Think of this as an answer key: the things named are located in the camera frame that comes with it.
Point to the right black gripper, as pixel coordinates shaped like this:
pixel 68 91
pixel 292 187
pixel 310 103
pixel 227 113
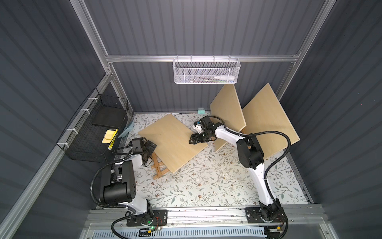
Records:
pixel 200 137

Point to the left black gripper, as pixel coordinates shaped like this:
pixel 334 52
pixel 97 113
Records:
pixel 148 148

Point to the light plywood board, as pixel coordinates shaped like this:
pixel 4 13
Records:
pixel 226 105
pixel 265 113
pixel 172 139

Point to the wooden easel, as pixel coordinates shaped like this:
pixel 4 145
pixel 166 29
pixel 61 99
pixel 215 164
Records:
pixel 157 166

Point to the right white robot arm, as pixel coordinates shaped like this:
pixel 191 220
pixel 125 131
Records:
pixel 250 155

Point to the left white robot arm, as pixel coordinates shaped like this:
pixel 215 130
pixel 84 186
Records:
pixel 118 186

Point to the teal calculator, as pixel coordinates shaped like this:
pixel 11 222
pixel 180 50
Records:
pixel 127 130

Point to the small teal box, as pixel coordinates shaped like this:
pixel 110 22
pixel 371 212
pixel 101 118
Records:
pixel 201 111

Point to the yellow green pen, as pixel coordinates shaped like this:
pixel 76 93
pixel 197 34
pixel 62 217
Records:
pixel 113 140

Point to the yellow sticky note pad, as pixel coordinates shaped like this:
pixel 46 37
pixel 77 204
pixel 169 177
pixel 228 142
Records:
pixel 109 135

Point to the floral table mat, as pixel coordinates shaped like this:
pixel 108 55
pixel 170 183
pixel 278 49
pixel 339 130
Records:
pixel 210 179

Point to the white marker in basket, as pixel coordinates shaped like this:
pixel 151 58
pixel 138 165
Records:
pixel 225 78

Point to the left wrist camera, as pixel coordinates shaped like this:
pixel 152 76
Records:
pixel 137 145

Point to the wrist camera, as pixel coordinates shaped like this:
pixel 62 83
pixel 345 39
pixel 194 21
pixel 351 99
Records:
pixel 198 127
pixel 137 145

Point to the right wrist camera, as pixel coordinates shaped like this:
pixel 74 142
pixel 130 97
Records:
pixel 198 127

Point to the black wire wall basket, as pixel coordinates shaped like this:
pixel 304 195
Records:
pixel 82 140

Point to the white wire mesh basket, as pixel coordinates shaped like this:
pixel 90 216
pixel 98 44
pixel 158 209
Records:
pixel 201 70

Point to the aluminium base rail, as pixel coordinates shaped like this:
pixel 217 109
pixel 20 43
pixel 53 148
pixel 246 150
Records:
pixel 234 222

